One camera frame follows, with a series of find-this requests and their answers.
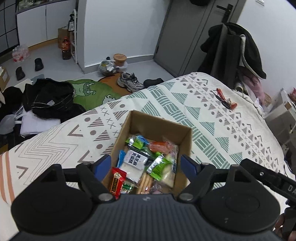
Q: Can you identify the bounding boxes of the white desk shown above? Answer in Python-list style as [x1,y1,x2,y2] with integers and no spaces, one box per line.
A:
[265,88,296,144]

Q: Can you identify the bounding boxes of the white blue-print bread packet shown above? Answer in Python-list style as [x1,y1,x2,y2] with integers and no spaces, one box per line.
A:
[161,153,178,188]

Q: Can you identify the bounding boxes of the purple snack packet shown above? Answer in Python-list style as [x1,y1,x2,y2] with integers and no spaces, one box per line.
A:
[150,182,163,194]

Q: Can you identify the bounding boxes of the small labelled carton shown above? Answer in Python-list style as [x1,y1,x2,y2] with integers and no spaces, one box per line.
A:
[0,66,10,92]

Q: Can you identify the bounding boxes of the black spray bottle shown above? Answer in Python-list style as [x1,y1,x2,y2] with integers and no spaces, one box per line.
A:
[68,13,76,32]

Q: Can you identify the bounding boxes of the white base cabinets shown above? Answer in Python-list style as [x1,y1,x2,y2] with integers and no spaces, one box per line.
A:
[15,0,78,47]

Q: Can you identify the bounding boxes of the black door handle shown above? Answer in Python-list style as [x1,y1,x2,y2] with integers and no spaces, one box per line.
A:
[217,4,234,24]

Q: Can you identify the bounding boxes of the black hanging jacket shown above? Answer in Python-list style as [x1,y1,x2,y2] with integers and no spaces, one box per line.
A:
[189,0,217,7]

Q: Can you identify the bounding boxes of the black grid partition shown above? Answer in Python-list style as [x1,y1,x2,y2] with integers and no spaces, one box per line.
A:
[0,0,20,56]

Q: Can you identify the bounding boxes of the green-edged cracker packet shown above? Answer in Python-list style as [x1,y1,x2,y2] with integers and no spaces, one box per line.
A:
[121,182,135,194]

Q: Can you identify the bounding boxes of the grey sneaker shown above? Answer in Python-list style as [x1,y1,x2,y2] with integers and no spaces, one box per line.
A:
[117,72,145,93]

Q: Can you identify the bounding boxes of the white folded cloth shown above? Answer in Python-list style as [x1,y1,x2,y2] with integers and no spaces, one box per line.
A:
[19,111,62,135]

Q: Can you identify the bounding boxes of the grey door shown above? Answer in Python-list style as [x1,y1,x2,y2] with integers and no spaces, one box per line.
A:
[154,0,247,78]

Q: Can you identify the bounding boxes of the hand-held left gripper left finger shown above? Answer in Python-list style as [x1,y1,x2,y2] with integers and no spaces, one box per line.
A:
[35,155,115,203]

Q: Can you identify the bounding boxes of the wrapped water bottle pack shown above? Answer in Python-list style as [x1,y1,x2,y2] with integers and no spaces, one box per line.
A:
[11,44,30,63]

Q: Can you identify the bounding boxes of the bright green snack packet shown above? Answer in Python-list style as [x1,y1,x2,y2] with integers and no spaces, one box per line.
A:
[145,155,172,181]

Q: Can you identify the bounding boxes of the person's right hand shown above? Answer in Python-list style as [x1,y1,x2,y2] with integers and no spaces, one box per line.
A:
[273,213,296,241]

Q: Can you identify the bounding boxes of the cardboard box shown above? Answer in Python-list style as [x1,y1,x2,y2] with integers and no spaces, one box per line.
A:
[101,110,193,198]

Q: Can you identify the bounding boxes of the black shoe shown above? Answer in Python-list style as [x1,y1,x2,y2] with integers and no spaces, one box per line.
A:
[143,78,165,89]

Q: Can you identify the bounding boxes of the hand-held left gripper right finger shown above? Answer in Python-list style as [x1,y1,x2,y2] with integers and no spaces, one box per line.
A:
[178,155,257,203]

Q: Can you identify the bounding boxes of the white rack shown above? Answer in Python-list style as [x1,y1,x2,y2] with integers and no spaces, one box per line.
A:
[69,9,85,70]

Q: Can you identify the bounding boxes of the brown lidded bucket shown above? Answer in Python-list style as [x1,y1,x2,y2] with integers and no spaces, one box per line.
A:
[113,53,128,69]

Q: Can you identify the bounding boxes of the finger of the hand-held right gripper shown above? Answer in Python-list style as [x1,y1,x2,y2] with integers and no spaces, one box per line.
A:
[240,158,284,187]

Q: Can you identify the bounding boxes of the green and blue snack packet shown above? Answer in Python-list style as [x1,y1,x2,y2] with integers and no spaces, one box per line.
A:
[125,135,149,149]

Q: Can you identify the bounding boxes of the clear trash bag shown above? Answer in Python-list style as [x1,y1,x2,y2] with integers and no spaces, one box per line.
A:
[99,59,116,77]

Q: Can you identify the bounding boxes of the orange green-topped snack packet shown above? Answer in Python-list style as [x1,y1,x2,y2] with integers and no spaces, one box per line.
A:
[148,141,178,154]

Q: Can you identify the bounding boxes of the green dinosaur rug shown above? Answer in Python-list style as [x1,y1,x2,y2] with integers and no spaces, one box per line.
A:
[61,77,130,111]

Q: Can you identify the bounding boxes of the dark red-label bottle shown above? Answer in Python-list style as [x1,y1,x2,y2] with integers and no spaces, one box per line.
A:
[61,37,72,61]

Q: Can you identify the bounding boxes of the black fleece-lined coat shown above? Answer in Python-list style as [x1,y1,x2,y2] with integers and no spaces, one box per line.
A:
[197,22,267,90]

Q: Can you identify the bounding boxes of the black clothing pile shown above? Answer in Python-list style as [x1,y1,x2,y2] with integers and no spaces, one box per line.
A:
[22,78,86,120]

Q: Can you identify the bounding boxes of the pink cloth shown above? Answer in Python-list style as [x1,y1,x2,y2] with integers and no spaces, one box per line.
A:
[238,69,265,100]

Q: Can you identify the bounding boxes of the white black-label snack packet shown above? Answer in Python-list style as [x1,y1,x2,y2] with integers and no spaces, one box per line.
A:
[121,149,149,181]

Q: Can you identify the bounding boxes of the orange breadstick packet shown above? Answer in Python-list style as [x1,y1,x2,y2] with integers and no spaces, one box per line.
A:
[136,173,153,195]

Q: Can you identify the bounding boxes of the red snack packet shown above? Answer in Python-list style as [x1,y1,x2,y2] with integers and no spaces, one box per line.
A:
[110,167,127,200]

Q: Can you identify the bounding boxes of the brown floor carton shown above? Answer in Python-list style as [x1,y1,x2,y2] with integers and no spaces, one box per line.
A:
[58,26,75,49]

